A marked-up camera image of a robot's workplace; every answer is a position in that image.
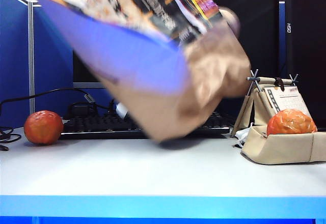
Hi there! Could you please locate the printed brown paper bag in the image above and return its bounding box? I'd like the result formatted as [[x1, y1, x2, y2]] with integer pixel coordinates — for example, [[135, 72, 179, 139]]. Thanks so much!
[[32, 0, 252, 143]]

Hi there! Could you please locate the plastic-wrapped orange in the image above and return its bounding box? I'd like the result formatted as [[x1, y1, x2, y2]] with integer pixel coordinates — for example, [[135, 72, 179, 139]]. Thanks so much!
[[23, 110, 65, 145], [266, 108, 318, 136]]

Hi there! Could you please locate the black computer keyboard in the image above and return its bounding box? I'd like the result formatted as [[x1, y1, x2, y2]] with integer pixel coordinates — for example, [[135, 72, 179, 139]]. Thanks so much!
[[60, 110, 231, 141]]

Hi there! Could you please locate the white crumpled tissue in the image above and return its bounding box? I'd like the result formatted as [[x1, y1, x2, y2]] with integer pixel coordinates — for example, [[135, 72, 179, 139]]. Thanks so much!
[[233, 126, 254, 149]]

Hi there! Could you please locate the beige canvas calendar stand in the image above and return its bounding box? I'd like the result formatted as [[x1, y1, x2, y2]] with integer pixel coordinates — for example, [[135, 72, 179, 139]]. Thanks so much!
[[230, 69, 313, 138]]

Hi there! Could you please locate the white desk calendar card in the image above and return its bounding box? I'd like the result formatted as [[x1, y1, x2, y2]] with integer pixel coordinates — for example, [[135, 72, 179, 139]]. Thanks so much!
[[263, 86, 313, 119]]

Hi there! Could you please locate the black HSD monitor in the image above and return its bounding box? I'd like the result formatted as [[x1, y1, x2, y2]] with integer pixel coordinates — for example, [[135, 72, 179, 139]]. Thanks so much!
[[284, 0, 326, 127]]

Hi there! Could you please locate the black cable with ferrite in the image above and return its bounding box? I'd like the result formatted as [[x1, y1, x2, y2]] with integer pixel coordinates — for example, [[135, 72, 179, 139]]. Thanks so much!
[[0, 87, 116, 115]]

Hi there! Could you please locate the thin black USB cable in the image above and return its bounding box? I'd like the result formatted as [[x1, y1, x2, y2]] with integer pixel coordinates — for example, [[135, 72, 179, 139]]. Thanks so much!
[[0, 126, 22, 152]]

